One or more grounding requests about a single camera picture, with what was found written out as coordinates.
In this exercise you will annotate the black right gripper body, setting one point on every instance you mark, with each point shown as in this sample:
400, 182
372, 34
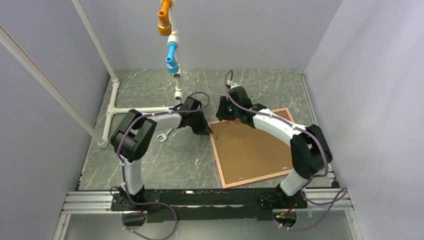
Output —
228, 111

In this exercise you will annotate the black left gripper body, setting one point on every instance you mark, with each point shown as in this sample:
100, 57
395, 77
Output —
196, 123

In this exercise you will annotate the pink wooden photo frame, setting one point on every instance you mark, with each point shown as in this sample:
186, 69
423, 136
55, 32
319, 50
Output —
245, 155

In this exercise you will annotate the yellow black screwdriver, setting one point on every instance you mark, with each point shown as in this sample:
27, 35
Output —
217, 130

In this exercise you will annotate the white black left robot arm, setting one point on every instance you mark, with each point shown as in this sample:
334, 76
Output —
132, 137

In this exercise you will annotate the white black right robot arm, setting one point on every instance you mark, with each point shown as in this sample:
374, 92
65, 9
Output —
310, 152

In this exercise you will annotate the silver combination wrench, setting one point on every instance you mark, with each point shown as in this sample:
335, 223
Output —
165, 135

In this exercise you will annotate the blue pipe fitting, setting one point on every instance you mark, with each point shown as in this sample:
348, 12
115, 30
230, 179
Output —
171, 62

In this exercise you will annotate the white PVC pipe stand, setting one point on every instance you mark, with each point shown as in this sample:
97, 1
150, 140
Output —
125, 35

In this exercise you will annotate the orange pipe fitting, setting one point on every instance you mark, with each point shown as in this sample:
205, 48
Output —
164, 26

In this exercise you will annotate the white diagonal pole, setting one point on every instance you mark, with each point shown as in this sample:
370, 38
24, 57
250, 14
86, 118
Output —
14, 48

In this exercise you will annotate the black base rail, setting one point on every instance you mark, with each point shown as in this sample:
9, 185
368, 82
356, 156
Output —
161, 205

